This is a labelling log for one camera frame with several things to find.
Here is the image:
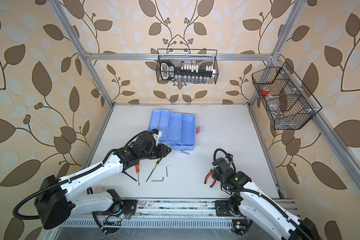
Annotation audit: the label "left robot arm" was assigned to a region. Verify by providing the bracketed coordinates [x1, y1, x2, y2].
[13, 129, 172, 230]

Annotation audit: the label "back wire basket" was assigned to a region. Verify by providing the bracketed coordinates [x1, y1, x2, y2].
[156, 48, 219, 85]

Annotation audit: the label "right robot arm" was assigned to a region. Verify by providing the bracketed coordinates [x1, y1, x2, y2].
[213, 158, 321, 240]

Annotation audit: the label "aluminium frame bar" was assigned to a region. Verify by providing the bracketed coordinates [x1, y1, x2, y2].
[84, 52, 274, 62]

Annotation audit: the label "red handled screwdriver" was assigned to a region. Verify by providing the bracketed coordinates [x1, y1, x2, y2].
[135, 164, 140, 186]

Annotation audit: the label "orange handled pliers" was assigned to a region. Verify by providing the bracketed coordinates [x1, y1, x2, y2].
[204, 169, 216, 188]

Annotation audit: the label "right wire basket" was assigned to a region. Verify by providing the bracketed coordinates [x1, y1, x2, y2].
[252, 62, 322, 130]

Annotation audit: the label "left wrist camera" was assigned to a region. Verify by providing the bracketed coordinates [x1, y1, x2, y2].
[150, 129, 162, 145]

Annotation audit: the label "wire basket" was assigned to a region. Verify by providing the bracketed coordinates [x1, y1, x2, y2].
[156, 48, 219, 85]
[252, 62, 322, 130]

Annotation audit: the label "white and blue tool box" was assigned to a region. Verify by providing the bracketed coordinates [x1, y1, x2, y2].
[148, 110, 197, 151]

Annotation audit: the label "black socket set holder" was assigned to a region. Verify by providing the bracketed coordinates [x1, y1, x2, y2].
[157, 60, 218, 81]

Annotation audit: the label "black yellow handled screwdriver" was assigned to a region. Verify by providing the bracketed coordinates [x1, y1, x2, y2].
[146, 158, 162, 182]

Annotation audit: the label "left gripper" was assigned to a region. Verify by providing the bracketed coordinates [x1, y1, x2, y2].
[138, 142, 173, 161]

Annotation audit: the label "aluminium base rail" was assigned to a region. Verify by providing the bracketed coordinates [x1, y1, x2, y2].
[52, 197, 301, 219]

